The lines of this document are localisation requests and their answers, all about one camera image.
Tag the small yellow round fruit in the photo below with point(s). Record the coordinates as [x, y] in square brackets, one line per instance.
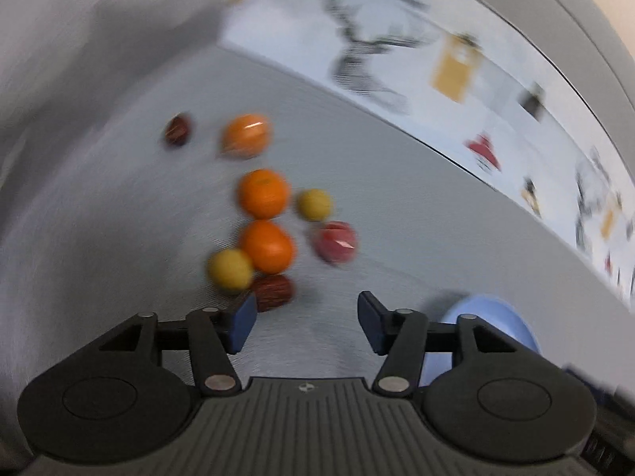
[314, 204]
[230, 268]

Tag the plastic-wrapped orange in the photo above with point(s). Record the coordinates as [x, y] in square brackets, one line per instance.
[246, 135]

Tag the light blue bowl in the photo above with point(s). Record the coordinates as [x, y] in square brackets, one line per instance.
[496, 317]

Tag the plastic-wrapped red apple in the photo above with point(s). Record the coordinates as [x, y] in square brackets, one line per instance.
[335, 242]

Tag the dark red date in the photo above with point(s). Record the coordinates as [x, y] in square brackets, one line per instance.
[273, 291]
[177, 130]

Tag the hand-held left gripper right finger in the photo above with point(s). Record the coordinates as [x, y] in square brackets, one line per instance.
[372, 323]

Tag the bare orange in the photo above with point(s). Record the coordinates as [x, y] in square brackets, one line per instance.
[268, 247]
[263, 193]

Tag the folded grey printed quilt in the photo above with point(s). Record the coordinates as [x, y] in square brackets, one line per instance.
[74, 59]

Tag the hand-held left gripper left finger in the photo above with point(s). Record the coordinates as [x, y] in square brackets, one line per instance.
[243, 321]

